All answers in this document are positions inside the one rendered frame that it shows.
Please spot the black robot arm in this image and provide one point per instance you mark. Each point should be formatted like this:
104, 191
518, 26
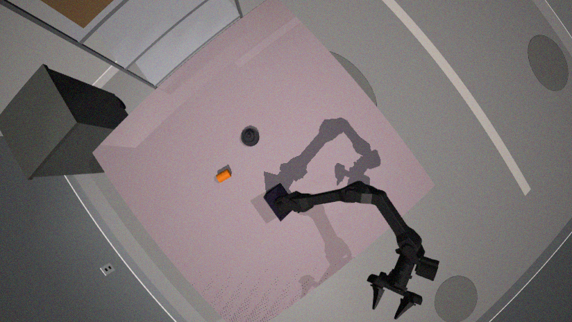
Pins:
410, 248

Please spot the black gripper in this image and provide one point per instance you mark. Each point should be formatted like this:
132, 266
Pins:
399, 280

